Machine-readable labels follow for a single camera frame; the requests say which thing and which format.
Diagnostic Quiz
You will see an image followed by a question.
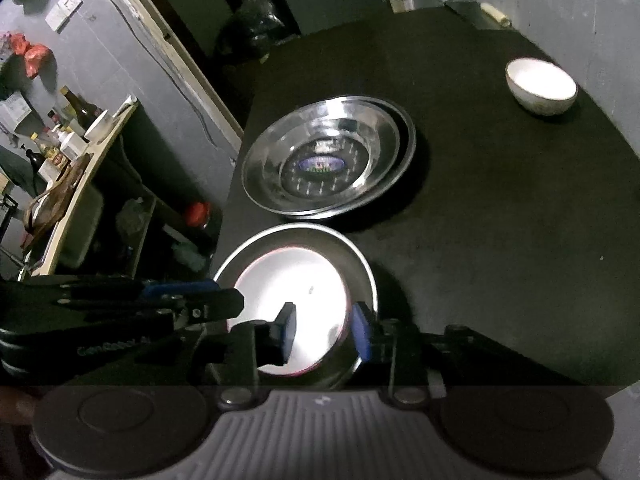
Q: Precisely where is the red-capped dark bottle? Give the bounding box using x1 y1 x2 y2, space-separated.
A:
185 201 221 233

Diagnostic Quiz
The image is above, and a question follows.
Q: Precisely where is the pale wooden counter shelf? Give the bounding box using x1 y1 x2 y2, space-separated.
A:
22 102 138 276

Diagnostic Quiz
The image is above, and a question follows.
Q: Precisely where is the dark cleaver cream handle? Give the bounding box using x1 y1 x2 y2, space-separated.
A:
444 0 513 29

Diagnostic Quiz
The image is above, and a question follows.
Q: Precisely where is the group of small condiment bottles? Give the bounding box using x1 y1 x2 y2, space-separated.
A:
22 105 71 181

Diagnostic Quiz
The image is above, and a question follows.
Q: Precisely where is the white ceramic bowl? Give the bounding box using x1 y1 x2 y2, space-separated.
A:
505 58 579 117
82 109 111 142
232 247 352 377

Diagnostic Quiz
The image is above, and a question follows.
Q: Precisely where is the green plastic bottle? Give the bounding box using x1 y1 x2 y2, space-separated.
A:
172 242 211 273

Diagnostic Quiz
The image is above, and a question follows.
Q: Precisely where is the white wall switch panel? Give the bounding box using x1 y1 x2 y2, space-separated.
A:
45 0 83 31

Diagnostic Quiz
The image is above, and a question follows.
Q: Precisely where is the small white carton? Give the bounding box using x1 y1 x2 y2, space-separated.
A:
59 130 90 160

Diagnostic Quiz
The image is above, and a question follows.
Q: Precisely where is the grey crumpled bag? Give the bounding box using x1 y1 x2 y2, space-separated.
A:
117 197 153 241

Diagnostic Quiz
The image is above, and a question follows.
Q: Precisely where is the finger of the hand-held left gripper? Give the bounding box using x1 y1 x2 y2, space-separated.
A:
60 279 221 303
75 287 246 337

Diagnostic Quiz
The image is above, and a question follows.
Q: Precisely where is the large steel basin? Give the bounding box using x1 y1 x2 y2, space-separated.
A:
241 95 417 221

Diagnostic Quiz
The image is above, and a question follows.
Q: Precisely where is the black wall cable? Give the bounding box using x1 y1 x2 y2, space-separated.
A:
97 0 238 163

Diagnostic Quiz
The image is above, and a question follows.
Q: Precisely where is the small steel bowl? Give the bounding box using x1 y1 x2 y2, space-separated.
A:
212 224 379 392

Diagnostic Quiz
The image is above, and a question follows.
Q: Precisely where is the brown wooden board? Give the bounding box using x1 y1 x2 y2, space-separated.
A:
25 155 91 241

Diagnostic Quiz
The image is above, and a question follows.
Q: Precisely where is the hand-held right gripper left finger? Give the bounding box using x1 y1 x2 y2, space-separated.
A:
207 301 299 407

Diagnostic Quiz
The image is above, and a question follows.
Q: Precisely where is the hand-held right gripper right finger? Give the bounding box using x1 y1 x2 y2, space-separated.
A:
350 301 590 407

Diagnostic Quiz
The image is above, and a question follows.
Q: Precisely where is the steel plate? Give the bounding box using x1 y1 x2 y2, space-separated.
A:
243 99 404 213

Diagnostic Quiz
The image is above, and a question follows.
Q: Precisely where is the black plastic bag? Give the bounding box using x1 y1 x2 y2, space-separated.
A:
217 0 301 58

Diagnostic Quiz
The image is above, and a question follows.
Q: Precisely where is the dark glass bottle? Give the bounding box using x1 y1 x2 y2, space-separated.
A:
60 87 103 126

